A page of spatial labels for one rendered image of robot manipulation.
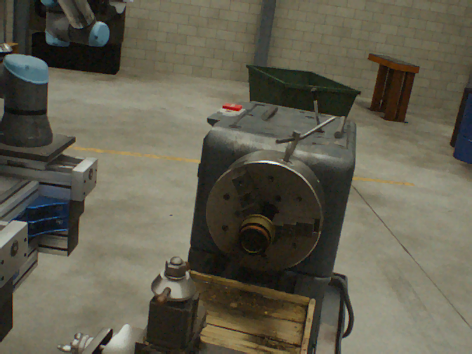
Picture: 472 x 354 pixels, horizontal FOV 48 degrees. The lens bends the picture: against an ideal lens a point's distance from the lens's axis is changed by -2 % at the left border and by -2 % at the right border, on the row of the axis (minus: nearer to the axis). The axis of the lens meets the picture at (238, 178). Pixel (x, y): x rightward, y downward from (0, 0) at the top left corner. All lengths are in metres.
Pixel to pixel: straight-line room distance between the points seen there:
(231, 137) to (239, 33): 9.85
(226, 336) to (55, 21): 1.11
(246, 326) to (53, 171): 0.68
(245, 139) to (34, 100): 0.59
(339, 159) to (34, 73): 0.87
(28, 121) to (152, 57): 9.91
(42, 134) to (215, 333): 0.73
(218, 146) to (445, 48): 11.24
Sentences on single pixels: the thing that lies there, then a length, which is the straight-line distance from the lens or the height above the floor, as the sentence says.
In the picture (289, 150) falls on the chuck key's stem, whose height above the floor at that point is 1.27.
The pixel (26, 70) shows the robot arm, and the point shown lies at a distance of 1.54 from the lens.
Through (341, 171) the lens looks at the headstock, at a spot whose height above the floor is 1.21.
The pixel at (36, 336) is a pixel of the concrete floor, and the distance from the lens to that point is 2.78.
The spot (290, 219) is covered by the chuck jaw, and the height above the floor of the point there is 1.10.
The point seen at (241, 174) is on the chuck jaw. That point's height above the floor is 1.20.
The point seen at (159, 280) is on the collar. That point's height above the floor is 1.14.
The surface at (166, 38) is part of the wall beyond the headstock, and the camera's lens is 11.36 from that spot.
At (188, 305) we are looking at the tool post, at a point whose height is 1.10.
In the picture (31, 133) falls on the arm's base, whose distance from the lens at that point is 1.57.
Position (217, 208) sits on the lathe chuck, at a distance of 1.45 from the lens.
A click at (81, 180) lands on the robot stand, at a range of 1.54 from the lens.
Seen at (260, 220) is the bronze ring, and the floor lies 1.12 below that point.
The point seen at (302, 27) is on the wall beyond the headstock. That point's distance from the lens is 11.58.
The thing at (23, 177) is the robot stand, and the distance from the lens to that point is 1.60.
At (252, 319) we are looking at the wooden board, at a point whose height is 0.89.
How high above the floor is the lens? 1.62
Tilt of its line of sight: 18 degrees down
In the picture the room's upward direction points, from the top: 8 degrees clockwise
